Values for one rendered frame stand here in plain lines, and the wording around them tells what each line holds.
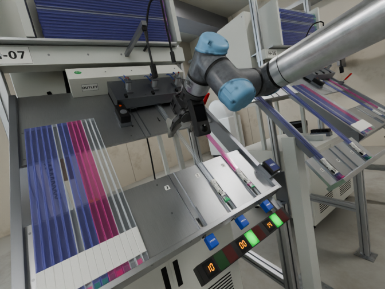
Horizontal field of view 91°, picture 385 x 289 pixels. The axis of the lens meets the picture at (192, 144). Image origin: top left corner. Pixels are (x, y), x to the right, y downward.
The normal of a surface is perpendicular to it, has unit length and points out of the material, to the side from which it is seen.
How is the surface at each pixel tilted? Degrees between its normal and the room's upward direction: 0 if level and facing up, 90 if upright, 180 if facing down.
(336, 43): 110
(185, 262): 90
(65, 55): 90
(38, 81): 90
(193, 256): 90
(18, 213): 44
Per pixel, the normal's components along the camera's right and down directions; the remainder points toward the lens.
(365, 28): -0.64, 0.56
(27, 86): 0.52, 0.00
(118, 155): 0.69, -0.04
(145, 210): 0.22, -0.69
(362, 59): -0.70, 0.24
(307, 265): -0.84, 0.25
